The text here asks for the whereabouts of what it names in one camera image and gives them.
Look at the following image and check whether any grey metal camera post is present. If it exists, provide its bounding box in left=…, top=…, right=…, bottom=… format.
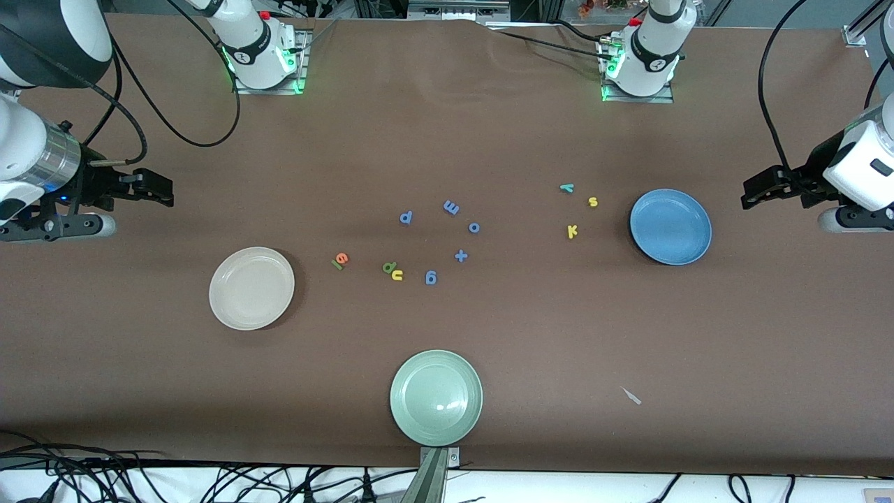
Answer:
left=400, top=447, right=462, bottom=503

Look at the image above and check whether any thin black base cable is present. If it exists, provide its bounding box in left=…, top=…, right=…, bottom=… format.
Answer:
left=300, top=19, right=340, bottom=54

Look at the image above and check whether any blue round plate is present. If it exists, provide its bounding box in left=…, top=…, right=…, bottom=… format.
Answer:
left=629, top=189, right=713, bottom=266

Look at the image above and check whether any beige round plate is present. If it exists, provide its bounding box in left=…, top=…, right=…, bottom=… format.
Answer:
left=208, top=246, right=296, bottom=331

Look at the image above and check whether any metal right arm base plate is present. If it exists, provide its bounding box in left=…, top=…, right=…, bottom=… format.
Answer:
left=233, top=28, right=309, bottom=96

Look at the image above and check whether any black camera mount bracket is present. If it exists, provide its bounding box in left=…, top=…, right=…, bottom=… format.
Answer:
left=0, top=211, right=102, bottom=243
left=835, top=204, right=894, bottom=232

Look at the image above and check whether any black left camera mount bracket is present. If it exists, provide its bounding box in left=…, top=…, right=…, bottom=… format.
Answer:
left=835, top=204, right=894, bottom=232

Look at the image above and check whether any brown table mat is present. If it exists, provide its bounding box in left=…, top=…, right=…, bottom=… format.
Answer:
left=0, top=13, right=894, bottom=477

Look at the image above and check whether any black right camera mount bracket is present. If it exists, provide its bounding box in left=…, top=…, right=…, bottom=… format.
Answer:
left=0, top=211, right=102, bottom=243

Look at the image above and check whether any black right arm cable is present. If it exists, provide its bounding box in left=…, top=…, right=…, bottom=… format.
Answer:
left=0, top=0, right=243, bottom=166

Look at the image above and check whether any short aluminium profile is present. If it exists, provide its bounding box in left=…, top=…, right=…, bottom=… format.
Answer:
left=842, top=0, right=882, bottom=47

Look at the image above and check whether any green round plate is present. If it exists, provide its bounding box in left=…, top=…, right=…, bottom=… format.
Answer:
left=389, top=349, right=484, bottom=447

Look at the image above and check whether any black table cable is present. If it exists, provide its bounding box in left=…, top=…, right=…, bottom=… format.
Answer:
left=550, top=19, right=606, bottom=41
left=484, top=27, right=615, bottom=58

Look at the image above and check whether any grey metal frame bracket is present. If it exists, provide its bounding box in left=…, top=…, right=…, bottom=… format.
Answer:
left=407, top=0, right=512, bottom=22

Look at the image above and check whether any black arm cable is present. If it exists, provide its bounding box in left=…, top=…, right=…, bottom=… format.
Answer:
left=0, top=0, right=243, bottom=166
left=759, top=0, right=891, bottom=175

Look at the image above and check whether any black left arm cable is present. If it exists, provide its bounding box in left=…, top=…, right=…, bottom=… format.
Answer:
left=759, top=0, right=891, bottom=175

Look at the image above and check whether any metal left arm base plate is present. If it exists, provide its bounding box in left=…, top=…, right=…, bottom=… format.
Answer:
left=601, top=35, right=675, bottom=104

